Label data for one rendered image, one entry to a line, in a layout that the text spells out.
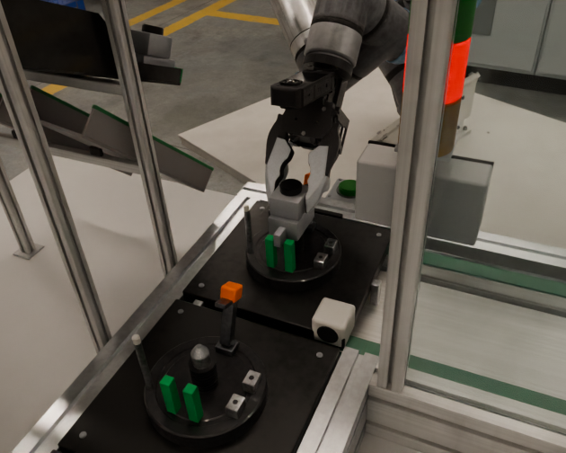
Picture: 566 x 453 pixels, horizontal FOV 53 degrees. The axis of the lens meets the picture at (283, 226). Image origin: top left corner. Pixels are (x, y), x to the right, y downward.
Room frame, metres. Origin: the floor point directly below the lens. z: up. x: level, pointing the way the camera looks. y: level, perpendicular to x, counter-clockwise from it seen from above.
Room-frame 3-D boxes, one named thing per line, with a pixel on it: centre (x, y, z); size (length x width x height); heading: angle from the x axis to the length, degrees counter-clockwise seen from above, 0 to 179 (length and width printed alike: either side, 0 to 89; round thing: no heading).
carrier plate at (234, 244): (0.64, -0.01, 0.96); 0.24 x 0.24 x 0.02; 64
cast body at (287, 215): (0.63, -0.01, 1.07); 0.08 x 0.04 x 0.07; 154
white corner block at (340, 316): (0.51, -0.06, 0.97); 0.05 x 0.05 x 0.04; 64
